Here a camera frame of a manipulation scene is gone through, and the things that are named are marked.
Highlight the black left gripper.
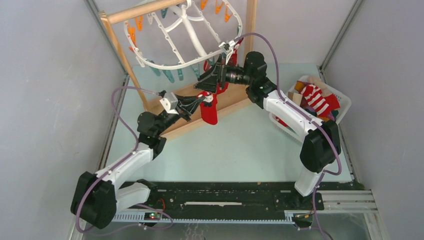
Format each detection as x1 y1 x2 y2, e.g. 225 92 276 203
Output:
155 94 205 136

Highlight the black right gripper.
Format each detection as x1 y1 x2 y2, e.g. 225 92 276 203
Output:
194 54 253 95

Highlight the red Santa sock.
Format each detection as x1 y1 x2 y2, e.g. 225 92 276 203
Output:
197 91 218 125
227 37 244 66
202 57 229 95

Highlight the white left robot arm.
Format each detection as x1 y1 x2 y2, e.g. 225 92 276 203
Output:
70 91 214 229

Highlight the white oval clip hanger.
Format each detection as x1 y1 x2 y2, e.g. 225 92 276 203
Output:
123 0 240 67

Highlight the pile of colourful socks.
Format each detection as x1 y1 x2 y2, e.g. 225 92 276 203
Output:
287 75 341 122

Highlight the teal clothespin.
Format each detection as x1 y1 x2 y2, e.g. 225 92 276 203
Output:
160 8 168 19
162 69 175 83
177 62 184 81
190 63 201 79

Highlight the orange clothespin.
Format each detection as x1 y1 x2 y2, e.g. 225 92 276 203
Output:
214 0 225 14
134 15 144 32
224 4 233 23

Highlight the red white striped sock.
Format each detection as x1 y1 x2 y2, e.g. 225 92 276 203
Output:
300 84 341 117

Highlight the white laundry basket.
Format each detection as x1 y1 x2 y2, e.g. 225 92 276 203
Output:
286 75 352 125

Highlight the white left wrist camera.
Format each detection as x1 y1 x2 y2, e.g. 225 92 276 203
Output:
159 92 179 115

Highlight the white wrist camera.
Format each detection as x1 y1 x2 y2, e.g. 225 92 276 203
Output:
159 92 179 115
218 40 236 65

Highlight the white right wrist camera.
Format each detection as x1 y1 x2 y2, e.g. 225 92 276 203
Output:
218 40 236 65

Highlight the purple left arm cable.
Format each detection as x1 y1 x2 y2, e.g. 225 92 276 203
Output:
74 86 174 234

